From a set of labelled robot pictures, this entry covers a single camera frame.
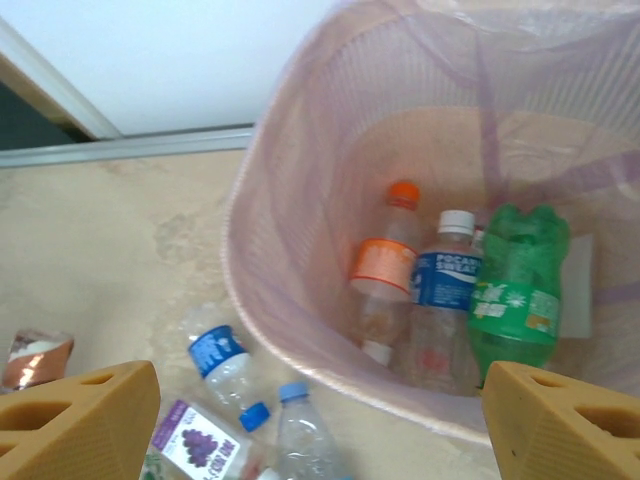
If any clear bottle purple grape label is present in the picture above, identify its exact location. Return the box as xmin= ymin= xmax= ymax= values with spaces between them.
xmin=149 ymin=397 xmax=281 ymax=480

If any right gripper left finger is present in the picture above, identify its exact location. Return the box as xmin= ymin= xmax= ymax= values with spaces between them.
xmin=0 ymin=360 xmax=162 ymax=480

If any translucent pink bin liner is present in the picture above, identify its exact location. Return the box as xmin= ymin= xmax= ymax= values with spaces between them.
xmin=222 ymin=0 xmax=640 ymax=446

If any small clear bottle blue label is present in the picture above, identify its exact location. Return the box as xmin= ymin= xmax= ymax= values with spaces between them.
xmin=179 ymin=302 xmax=272 ymax=434

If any clear bottle light-blue cap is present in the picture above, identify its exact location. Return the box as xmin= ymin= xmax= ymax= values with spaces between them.
xmin=274 ymin=380 xmax=351 ymax=480

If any bottle with copper brown label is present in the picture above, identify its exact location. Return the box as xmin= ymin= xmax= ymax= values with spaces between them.
xmin=0 ymin=327 xmax=76 ymax=396

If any beige slatted plastic bin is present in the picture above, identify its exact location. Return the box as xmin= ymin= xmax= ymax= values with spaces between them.
xmin=222 ymin=0 xmax=640 ymax=446

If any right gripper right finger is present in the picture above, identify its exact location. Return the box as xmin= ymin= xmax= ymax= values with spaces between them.
xmin=481 ymin=362 xmax=640 ymax=480

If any clear bottle orange label cap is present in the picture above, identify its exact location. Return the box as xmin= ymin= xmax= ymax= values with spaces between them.
xmin=348 ymin=179 xmax=424 ymax=351

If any green plastic bottle yellow cap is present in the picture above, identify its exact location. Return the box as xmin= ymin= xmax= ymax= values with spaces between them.
xmin=467 ymin=202 xmax=571 ymax=389

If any white door frame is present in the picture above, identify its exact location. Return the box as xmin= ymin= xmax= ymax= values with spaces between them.
xmin=0 ymin=14 xmax=125 ymax=141

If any clear bottle blue Pocari label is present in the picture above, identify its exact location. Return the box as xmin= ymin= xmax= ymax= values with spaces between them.
xmin=394 ymin=209 xmax=485 ymax=396

